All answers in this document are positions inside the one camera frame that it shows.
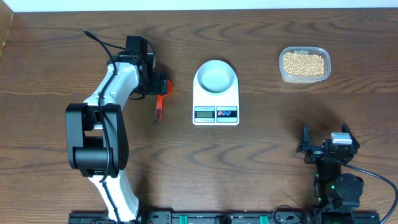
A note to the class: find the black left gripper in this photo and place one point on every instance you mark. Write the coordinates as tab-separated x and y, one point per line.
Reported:
157	87

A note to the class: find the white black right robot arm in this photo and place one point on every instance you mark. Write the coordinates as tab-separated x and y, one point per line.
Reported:
338	193

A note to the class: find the white digital kitchen scale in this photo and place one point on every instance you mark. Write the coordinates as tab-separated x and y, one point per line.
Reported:
209	109

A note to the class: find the white round bowl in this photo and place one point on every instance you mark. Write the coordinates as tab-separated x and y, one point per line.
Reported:
216	76

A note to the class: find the pile of soybeans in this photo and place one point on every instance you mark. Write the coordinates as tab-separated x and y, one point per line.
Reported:
303	65

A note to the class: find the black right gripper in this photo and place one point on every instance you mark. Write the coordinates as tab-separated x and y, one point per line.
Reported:
304	146

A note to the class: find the clear plastic container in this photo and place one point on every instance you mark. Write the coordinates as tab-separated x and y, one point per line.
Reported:
306	51

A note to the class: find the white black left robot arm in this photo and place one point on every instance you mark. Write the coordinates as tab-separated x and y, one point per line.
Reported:
97	141

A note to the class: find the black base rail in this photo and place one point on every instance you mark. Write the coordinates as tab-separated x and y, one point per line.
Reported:
165	217

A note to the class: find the orange measuring scoop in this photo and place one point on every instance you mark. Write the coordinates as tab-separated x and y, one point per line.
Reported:
160	102

